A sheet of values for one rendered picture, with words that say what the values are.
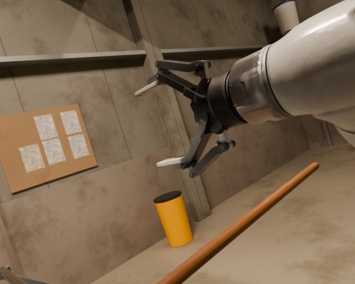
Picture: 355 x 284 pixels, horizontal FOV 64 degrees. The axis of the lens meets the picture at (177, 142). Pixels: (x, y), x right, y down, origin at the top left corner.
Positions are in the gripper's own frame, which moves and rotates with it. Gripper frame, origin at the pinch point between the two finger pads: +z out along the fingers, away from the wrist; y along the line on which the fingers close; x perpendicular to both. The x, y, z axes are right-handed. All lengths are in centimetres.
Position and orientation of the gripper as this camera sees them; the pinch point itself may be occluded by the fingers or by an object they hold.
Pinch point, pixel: (154, 127)
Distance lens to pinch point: 52.7
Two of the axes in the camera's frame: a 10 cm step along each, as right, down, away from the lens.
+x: 6.9, -2.4, 6.8
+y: 3.0, 9.5, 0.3
